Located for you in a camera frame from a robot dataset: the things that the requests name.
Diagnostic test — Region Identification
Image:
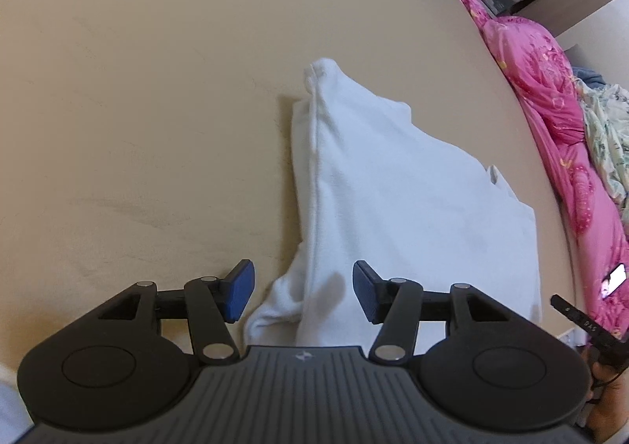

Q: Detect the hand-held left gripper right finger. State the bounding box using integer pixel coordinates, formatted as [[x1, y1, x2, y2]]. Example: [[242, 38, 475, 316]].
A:
[[353, 260, 513, 365]]

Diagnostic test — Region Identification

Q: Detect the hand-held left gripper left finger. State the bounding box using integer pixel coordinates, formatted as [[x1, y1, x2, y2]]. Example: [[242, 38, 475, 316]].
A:
[[97, 259, 255, 365]]

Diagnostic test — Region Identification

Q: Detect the white small garment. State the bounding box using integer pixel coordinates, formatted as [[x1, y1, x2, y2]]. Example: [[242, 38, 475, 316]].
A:
[[244, 58, 544, 347]]

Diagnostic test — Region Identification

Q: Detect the person's right hand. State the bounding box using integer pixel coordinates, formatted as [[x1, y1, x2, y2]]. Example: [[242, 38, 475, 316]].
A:
[[586, 348, 629, 441]]

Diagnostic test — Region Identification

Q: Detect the smartphone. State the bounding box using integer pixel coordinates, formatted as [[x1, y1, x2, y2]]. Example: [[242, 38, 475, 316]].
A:
[[600, 263, 628, 300]]

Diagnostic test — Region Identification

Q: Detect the pale floral cloth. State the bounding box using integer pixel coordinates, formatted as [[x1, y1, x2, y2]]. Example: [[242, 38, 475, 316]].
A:
[[574, 81, 629, 226]]

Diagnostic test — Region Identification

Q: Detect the beige bed sheet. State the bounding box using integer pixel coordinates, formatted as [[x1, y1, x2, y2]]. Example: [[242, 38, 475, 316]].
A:
[[0, 0, 593, 378]]

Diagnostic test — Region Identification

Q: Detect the pink floral quilt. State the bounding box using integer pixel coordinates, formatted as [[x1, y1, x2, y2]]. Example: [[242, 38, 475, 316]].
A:
[[454, 0, 629, 341]]

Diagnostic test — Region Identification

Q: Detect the grey blue cloth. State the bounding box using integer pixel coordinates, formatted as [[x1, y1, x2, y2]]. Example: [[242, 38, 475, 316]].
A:
[[572, 67, 606, 87]]

